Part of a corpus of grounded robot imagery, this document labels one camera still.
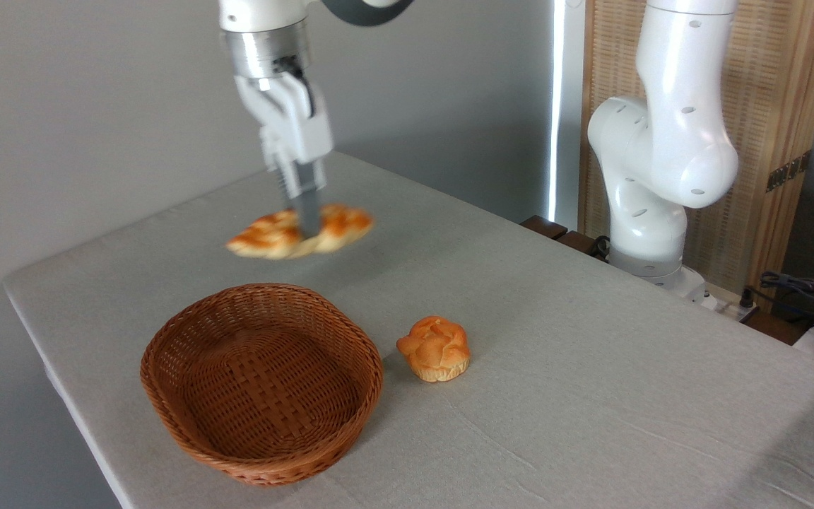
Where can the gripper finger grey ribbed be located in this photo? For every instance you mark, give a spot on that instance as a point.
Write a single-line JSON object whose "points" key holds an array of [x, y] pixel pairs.
{"points": [[307, 205], [282, 185]]}

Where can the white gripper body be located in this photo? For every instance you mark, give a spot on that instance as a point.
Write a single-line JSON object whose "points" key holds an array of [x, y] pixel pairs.
{"points": [[294, 127]]}

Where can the long braided bread loaf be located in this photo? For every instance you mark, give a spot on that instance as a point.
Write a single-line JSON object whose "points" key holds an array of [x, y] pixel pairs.
{"points": [[273, 237]]}

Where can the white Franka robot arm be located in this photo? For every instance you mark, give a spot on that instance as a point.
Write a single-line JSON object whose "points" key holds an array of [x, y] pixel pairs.
{"points": [[668, 134]]}

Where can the brown wicker basket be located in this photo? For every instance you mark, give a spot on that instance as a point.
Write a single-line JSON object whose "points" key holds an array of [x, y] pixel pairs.
{"points": [[262, 385]]}

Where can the round knotted bread bun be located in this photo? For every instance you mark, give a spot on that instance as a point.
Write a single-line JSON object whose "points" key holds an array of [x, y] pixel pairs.
{"points": [[435, 350]]}

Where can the dark wooden block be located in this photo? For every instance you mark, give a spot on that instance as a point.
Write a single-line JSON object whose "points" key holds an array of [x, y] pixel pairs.
{"points": [[555, 232]]}

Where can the grey tablecloth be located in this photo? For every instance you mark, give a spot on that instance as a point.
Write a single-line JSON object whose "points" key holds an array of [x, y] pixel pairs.
{"points": [[555, 367]]}

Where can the wooden slatted folding screen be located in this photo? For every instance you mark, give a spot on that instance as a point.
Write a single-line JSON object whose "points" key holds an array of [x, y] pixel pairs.
{"points": [[774, 78]]}

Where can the black metal screen hinge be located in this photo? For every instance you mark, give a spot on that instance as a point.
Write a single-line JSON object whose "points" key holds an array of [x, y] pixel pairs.
{"points": [[788, 170]]}

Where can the white vertical window frame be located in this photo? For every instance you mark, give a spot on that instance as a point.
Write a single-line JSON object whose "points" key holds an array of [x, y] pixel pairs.
{"points": [[566, 106]]}

